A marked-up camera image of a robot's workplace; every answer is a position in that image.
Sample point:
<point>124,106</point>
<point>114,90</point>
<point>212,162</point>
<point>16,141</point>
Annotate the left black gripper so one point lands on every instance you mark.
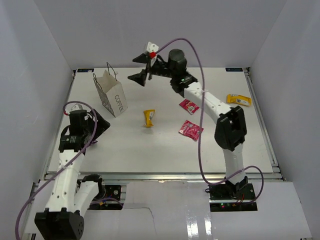
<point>101,125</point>

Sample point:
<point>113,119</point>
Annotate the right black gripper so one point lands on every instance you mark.
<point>144,58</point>

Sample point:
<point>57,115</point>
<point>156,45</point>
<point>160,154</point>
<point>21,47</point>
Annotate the red candy packet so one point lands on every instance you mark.
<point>189,106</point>
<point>191,130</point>

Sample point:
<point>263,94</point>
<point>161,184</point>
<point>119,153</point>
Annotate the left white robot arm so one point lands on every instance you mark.
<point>63,215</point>

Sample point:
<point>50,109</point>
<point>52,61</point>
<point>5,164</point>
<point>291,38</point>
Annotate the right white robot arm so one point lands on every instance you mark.
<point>230,124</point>

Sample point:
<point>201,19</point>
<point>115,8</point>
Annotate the white coffee paper bag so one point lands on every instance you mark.
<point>110,91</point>

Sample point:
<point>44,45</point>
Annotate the yellow snack bar wrapper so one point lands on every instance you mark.
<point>148,115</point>

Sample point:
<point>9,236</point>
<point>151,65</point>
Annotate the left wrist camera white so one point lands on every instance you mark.
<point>75,107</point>

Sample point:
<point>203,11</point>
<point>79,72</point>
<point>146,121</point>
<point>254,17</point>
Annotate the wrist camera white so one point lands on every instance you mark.
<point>151,49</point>
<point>75,107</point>

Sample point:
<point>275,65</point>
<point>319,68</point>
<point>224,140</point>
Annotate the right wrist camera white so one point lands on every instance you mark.
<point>151,49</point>

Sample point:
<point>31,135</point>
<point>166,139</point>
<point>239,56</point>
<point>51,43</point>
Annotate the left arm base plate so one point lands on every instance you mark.
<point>109,192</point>

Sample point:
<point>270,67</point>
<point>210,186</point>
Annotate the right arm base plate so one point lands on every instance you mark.
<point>221,200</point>

